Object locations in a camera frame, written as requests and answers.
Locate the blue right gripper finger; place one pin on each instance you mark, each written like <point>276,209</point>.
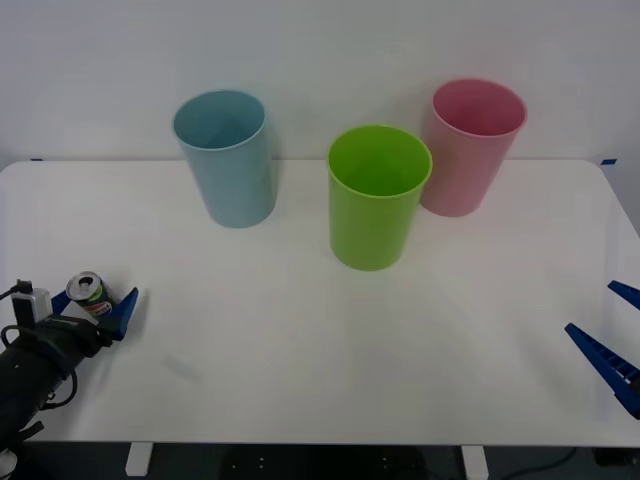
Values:
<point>627,295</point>
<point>607,362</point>

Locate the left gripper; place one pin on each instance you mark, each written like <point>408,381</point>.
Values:
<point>70,337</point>

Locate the green and white drink can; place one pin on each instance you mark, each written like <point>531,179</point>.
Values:
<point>95,297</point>

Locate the white table leg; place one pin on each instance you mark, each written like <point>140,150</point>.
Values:
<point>138,459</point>
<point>475,460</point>

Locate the pale blue plastic bin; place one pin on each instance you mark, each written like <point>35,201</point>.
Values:
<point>225,180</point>

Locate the pink plastic bin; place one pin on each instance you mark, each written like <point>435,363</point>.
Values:
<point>462,170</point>

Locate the green plastic bin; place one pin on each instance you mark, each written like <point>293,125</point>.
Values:
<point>372,230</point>

